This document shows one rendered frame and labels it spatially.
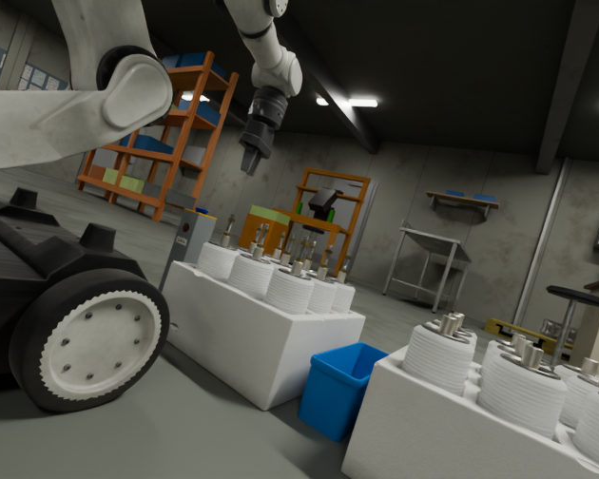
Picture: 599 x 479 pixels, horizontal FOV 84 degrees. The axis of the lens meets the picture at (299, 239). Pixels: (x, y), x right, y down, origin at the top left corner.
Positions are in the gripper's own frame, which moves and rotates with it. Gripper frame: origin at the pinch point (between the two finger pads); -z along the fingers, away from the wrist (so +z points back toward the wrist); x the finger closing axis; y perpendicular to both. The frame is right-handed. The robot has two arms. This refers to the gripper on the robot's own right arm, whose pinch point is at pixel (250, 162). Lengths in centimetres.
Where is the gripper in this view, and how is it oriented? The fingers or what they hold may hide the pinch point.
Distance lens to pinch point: 88.9
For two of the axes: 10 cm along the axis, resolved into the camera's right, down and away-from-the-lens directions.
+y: -9.2, -3.0, 2.4
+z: 3.1, -9.5, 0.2
